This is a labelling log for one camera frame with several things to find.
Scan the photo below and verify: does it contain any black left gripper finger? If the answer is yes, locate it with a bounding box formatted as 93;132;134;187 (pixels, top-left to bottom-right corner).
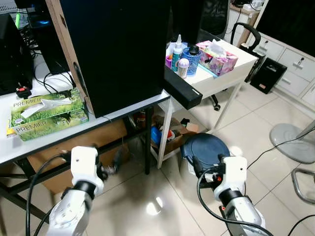
111;147;128;174

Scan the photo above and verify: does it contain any dark round rubbish bin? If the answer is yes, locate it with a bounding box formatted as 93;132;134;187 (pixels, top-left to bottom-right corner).
181;133;231;178

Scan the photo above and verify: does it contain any large brown cardboard box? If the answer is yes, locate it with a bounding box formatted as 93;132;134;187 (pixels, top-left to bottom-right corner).
27;119;130;194

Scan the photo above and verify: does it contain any open small cardboard box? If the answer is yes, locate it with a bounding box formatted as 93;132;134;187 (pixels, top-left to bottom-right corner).
150;115;200;154

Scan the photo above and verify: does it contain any green tissue box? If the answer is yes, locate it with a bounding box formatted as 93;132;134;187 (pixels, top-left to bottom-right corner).
10;88;90;142

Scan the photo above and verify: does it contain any grey round fan base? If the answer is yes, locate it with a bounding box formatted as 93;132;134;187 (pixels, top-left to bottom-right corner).
269;122;315;165

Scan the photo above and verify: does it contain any chrome chair leg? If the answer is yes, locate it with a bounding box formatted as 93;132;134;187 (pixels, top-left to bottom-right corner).
290;166;315;205

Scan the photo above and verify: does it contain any white paper tissue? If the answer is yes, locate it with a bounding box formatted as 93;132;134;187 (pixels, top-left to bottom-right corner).
21;98;72;118

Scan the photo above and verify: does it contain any black soundbar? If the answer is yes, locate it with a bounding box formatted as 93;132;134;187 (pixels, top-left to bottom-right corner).
163;66;203;110

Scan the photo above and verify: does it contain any small white side table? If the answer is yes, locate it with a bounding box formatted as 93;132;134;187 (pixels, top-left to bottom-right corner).
157;38;259;170

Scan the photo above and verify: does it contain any small white jar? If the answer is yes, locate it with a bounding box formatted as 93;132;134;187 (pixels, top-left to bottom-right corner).
177;58;190;79

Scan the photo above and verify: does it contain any red and black plug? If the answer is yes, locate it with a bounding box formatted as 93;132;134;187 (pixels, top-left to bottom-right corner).
15;86;33;98

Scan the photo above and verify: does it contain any blue mesh basket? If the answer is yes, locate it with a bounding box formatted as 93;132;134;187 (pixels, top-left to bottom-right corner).
183;46;202;76

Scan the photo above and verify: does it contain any black flat case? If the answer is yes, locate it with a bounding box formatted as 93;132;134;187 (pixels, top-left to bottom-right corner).
250;56;289;95

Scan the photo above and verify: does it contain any pink floral tissue box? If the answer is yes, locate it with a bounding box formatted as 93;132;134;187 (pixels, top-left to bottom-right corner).
195;40;239;76

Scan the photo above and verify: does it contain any white squeeze bottle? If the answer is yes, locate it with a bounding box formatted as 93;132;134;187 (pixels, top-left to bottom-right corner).
171;34;183;72

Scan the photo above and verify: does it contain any white drawer cabinet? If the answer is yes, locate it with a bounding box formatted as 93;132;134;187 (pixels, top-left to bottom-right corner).
255;31;315;105

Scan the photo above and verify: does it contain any black office chair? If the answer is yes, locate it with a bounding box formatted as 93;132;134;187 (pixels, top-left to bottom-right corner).
170;0;262;56

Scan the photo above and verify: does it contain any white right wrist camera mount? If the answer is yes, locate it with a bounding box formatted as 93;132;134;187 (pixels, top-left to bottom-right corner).
214;156;247;195

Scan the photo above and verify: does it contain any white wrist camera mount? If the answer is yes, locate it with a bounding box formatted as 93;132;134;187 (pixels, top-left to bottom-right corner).
214;156;247;195
70;146;99;185

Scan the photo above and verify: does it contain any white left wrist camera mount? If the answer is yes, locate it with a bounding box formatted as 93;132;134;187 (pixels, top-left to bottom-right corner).
70;146;99;185

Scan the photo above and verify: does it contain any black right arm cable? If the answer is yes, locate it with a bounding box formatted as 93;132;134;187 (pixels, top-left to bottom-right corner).
196;167;266;233

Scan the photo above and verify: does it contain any white desk black frame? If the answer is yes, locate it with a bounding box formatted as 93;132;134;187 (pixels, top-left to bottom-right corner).
0;54;171;224

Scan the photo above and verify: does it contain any black floor cable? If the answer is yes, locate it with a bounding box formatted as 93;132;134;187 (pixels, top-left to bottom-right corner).
246;126;315;169

